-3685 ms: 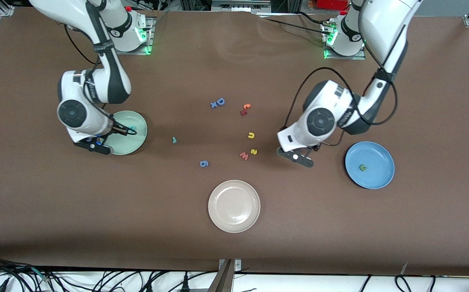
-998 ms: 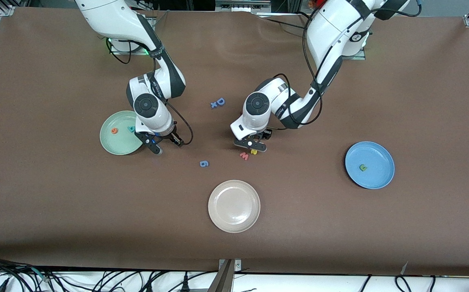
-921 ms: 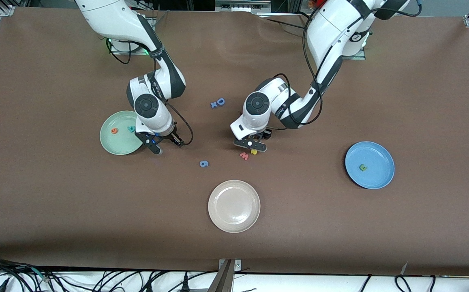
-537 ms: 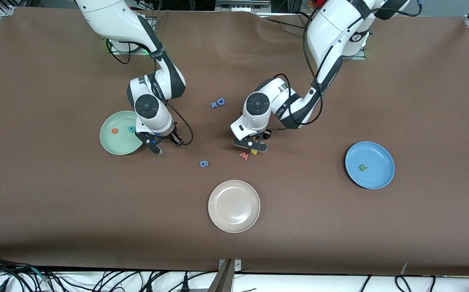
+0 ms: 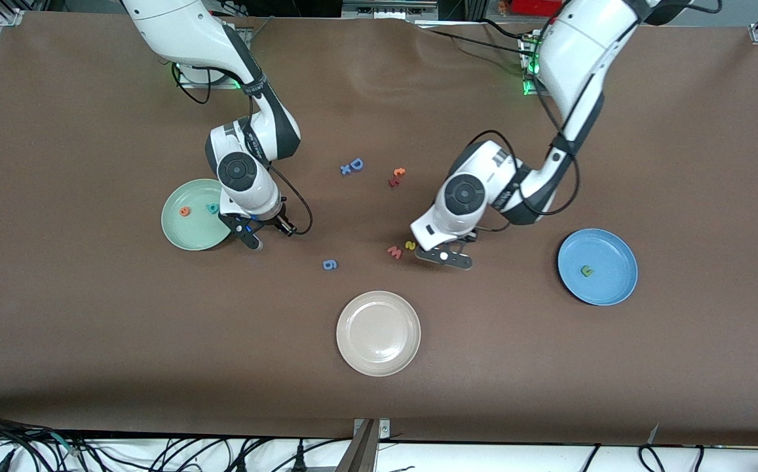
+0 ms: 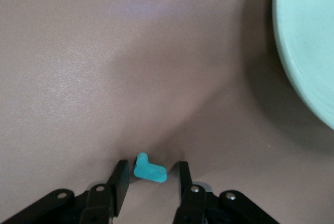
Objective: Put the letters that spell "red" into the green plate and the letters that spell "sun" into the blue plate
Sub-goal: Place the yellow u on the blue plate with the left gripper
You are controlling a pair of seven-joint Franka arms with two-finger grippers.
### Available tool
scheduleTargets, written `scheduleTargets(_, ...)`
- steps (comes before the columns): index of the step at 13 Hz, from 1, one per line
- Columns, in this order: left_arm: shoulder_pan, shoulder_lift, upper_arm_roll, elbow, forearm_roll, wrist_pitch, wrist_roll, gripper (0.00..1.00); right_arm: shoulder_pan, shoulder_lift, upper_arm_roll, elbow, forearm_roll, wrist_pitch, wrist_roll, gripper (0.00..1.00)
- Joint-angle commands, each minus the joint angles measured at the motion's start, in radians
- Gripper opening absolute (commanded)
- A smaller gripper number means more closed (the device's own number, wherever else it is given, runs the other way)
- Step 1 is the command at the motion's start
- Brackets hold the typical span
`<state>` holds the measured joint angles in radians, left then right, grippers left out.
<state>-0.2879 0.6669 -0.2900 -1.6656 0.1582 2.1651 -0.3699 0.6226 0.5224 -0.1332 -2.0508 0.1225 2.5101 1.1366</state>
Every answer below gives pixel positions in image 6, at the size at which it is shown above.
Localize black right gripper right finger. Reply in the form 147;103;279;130
173;161;280;224

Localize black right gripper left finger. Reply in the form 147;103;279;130
0;159;130;224

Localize teal foam letter r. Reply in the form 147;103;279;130
133;152;167;184

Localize pale green round plate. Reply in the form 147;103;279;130
272;0;334;131

